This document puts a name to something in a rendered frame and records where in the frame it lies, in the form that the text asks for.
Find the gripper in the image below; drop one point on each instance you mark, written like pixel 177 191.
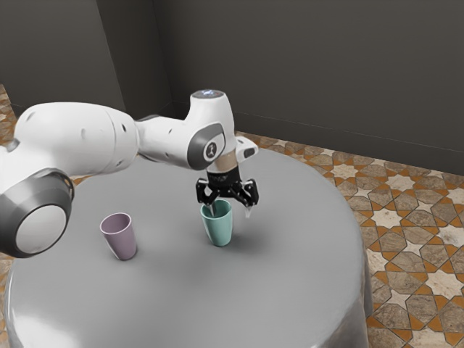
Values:
pixel 222 180

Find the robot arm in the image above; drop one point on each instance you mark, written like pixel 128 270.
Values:
pixel 108 141

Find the teal cup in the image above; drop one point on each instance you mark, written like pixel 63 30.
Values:
pixel 219 227

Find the lilac cup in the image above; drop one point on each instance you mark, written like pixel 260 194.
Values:
pixel 119 236

